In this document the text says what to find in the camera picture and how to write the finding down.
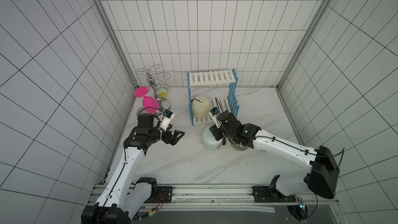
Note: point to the light blue tea canister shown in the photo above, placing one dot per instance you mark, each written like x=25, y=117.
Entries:
x=208, y=140

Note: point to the large beige tea canister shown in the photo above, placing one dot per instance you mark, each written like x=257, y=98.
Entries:
x=239, y=147

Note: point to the yellow blue patterned bowl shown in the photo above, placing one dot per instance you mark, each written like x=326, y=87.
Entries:
x=162, y=90

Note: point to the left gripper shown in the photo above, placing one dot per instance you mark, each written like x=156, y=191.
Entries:
x=173, y=141

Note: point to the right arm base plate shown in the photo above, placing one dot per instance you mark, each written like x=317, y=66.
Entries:
x=263, y=194

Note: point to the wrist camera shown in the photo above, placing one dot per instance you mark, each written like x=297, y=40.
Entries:
x=214, y=112
x=166, y=120

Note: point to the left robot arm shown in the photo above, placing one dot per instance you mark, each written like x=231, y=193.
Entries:
x=119, y=202

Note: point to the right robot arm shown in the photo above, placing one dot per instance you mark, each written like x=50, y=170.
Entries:
x=318, y=170

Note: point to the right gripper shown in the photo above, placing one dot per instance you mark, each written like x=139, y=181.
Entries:
x=217, y=129

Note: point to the blue white slatted shelf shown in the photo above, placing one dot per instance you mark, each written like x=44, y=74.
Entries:
x=214, y=78

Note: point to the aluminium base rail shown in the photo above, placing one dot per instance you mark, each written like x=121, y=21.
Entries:
x=223, y=197

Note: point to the chrome wire glass rack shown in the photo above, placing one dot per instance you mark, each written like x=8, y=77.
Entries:
x=153, y=76

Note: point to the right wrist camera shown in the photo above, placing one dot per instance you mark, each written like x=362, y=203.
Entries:
x=214, y=112

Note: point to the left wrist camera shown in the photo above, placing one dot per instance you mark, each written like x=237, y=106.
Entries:
x=166, y=120

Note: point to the cream tea canister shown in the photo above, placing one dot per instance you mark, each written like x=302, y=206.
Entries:
x=200, y=107

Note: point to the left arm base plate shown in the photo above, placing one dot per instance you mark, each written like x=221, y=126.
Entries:
x=163, y=194

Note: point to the pink plastic wine glass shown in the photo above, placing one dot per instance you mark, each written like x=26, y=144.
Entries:
x=149, y=103

